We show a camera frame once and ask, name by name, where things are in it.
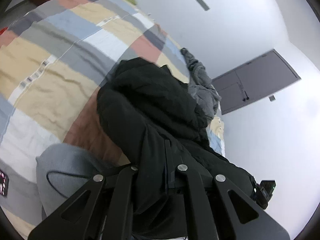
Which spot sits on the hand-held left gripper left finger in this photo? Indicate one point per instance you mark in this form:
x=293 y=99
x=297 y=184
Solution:
x=120 y=200

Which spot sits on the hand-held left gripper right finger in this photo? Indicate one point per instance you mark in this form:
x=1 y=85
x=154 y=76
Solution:
x=195 y=200

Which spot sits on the black puffer jacket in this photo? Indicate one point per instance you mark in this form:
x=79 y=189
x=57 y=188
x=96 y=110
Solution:
x=150 y=105

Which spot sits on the light blue jeans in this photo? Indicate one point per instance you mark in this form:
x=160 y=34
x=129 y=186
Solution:
x=70 y=160

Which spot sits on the grey door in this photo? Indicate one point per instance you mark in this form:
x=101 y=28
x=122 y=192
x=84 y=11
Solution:
x=262 y=80

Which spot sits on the black phone with red print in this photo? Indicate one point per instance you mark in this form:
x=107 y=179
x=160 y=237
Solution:
x=3 y=183

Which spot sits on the grey fleece garment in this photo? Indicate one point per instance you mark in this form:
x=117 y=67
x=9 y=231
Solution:
x=200 y=80

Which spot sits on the bed with patchwork cover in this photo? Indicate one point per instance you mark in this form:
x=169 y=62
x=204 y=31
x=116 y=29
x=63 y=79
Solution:
x=50 y=80

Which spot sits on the small grey wall switch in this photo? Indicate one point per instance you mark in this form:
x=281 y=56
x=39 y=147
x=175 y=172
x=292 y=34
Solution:
x=272 y=98

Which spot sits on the white and grey wall panel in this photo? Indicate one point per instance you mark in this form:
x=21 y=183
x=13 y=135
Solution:
x=201 y=2

